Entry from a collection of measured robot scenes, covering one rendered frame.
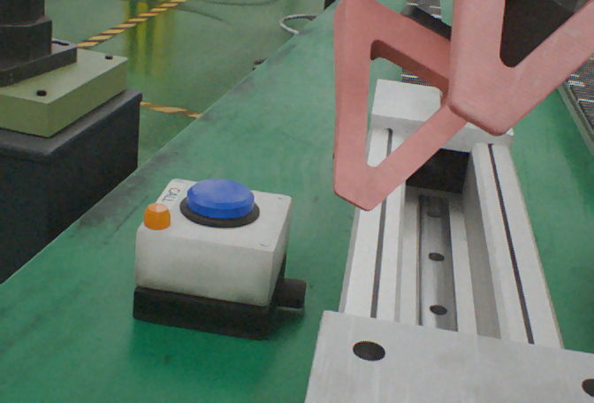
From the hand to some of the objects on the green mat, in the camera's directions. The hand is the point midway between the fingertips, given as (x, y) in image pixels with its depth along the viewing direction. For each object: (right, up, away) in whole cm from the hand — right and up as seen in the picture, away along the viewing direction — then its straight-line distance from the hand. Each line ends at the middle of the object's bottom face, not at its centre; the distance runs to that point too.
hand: (413, 145), depth 25 cm
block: (+5, -4, +44) cm, 44 cm away
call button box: (-8, -8, +30) cm, 32 cm away
